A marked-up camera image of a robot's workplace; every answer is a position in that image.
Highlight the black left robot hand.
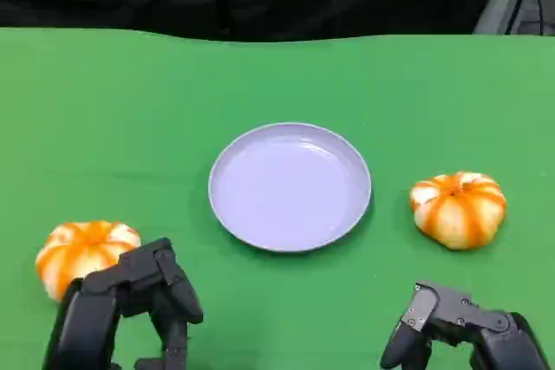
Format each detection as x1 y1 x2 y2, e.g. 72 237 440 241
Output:
41 237 205 370

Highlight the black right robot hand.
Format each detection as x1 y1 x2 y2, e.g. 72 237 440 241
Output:
380 280 552 370

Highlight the orange and white bread roll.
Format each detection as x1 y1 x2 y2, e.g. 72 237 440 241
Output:
408 172 508 251
35 220 142 303

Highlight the lilac plate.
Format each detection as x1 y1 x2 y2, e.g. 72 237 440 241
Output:
207 121 373 254

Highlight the green table cloth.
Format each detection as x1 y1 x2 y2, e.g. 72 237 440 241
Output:
0 26 555 370

